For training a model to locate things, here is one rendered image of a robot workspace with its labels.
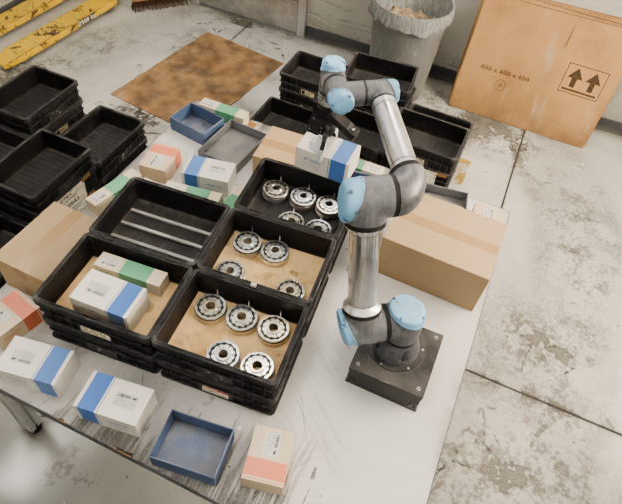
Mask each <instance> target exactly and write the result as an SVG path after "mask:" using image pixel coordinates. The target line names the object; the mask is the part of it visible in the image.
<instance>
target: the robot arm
mask: <svg viewBox="0 0 622 504"><path fill-rule="evenodd" d="M345 67H346V62H345V60H344V59H343V58H342V57H340V56H337V55H329V56H326V57H324V58H323V60H322V64H321V68H320V70H321V72H320V81H319V91H318V96H316V98H315V99H314V100H313V101H312V105H314V108H313V113H312V115H311V117H310V118H309V122H308V132H310V133H313V134H315V135H319V134H320V135H322V136H319V137H318V138H317V141H316V142H314V143H310V144H309V146H308V147H309V149H310V150H311V151H313V152H314V153H316V154H317V155H318V160H317V163H320V162H321V161H322V160H323V158H324V154H325V150H326V147H327V145H328V138H329V137H331V136H334V137H337V136H338V129H339V130H340V131H341V132H342V133H343V134H344V135H345V136H346V137H347V138H349V139H350V140H353V139H354V138H355V137H356V136H357V135H358V133H359V131H360V130H359V129H358V128H357V127H356V126H355V125H354V124H353V123H352V122H351V121H350V120H349V119H348V118H347V117H345V116H344V114H346V113H348V112H350V111H351V110H352V109H353V108H354V107H357V106H371V109H372V111H373V114H374V117H375V121H376V124H377V127H378V130H379V133H380V137H381V140H382V143H383V146H384V149H385V152H386V156H387V159H388V162H389V165H390V168H391V169H390V171H389V174H381V175H370V176H356V177H351V178H346V179H345V180H343V182H342V183H341V185H340V187H339V191H338V197H337V206H338V208H337V211H338V217H339V219H340V221H341V222H344V226H345V227H346V228H347V229H348V230H349V264H348V297H347V298H346V299H345V300H344V301H343V308H340V309H337V311H336V315H337V321H338V326H339V330H340V334H341V337H342V340H343V342H344V344H345V345H347V346H356V345H357V346H359V345H364V344H372V343H373V347H374V350H375V353H376V354H377V356H378V357H379V358H380V359H381V360H382V361H384V362H385V363H387V364H389V365H392V366H406V365H408V364H410V363H412V362H413V361H414V360H415V359H416V358H417V356H418V353H419V350H420V342H419V335H420V333H421V330H422V327H423V326H424V324H425V318H426V310H425V308H424V306H423V304H422V303H421V302H420V301H419V300H418V299H416V298H415V297H414V296H411V295H408V294H398V295H396V296H394V297H393V298H392V299H391V300H390V301H389V303H381V302H380V301H379V300H378V299H377V288H378V270H379V251H380V233H381V231H382V230H384V229H385V228H386V225H387V218H392V217H400V216H404V215H407V214H409V213H410V212H412V211H413V210H414V209H415V208H416V207H417V206H418V205H419V203H420V202H421V200H422V198H423V196H424V193H425V189H426V173H425V170H424V167H423V164H422V163H421V161H419V160H417V159H416V156H415V153H414V150H413V148H412V145H411V142H410V139H409V136H408V134H407V131H406V128H405V125H404V122H403V120H402V117H401V114H400V111H399V109H398V106H397V102H398V101H399V98H400V88H399V87H400V86H399V83H398V81H397V80H395V79H385V78H383V79H378V80H361V81H347V79H346V77H345V70H346V68H345ZM312 116H314V117H312ZM309 126H310V129H309Z"/></svg>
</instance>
